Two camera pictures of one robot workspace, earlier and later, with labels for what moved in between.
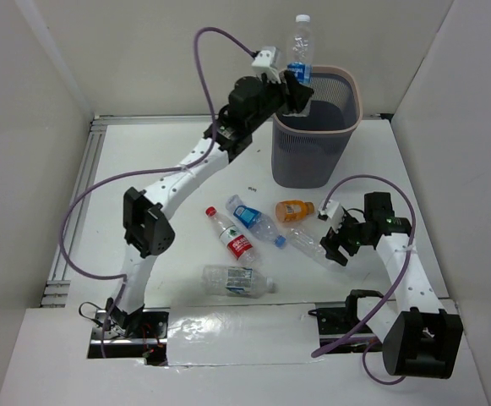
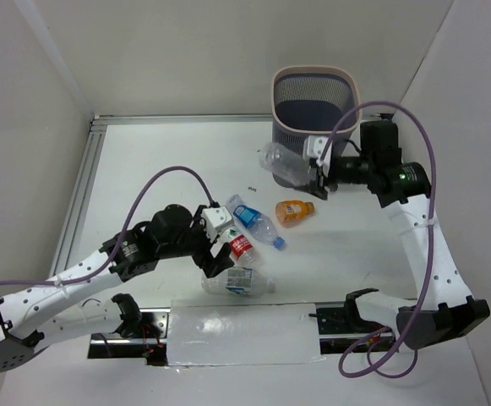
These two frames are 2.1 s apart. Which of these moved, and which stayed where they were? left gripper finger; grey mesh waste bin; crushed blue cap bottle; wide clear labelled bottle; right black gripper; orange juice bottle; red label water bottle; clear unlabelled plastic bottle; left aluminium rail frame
Moved: right black gripper; left gripper finger; clear unlabelled plastic bottle
Stayed: grey mesh waste bin; wide clear labelled bottle; left aluminium rail frame; crushed blue cap bottle; orange juice bottle; red label water bottle
